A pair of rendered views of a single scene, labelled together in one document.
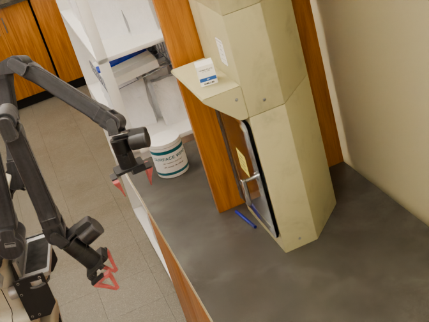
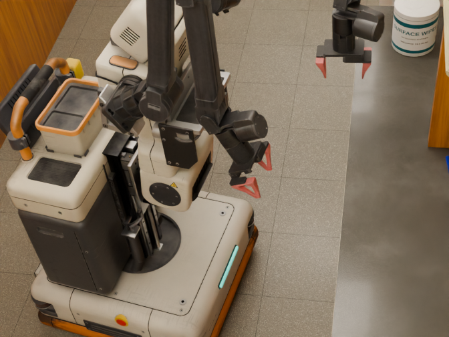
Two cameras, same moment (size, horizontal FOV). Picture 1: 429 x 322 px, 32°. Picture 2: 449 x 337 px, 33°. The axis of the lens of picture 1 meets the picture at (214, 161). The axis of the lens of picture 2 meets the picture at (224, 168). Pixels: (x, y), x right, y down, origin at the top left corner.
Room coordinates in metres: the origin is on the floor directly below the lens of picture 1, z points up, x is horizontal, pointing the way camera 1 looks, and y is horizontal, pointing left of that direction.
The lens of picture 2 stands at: (0.78, -0.12, 2.42)
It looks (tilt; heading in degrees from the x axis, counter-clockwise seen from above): 47 degrees down; 27
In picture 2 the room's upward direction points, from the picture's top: 8 degrees counter-clockwise
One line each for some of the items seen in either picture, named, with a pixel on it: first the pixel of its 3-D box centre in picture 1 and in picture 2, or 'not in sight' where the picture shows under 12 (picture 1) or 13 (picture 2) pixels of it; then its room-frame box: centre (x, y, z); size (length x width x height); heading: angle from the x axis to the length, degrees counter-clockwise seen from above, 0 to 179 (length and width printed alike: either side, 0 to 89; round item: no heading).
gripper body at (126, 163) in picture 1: (126, 160); (343, 41); (2.30, 0.28, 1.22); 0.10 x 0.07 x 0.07; 102
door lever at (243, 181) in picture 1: (251, 189); not in sight; (1.96, -0.08, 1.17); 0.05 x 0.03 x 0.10; 101
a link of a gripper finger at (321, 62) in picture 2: (124, 182); (330, 63); (2.29, 0.31, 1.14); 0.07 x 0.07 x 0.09; 12
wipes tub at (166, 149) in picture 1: (168, 154); (415, 24); (2.68, 0.17, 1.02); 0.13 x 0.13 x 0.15
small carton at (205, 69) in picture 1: (205, 72); not in sight; (2.01, -0.05, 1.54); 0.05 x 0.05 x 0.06; 0
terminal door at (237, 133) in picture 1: (245, 165); not in sight; (2.07, -0.09, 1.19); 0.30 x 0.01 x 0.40; 11
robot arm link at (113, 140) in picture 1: (122, 144); (345, 21); (2.30, 0.28, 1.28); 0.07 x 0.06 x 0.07; 76
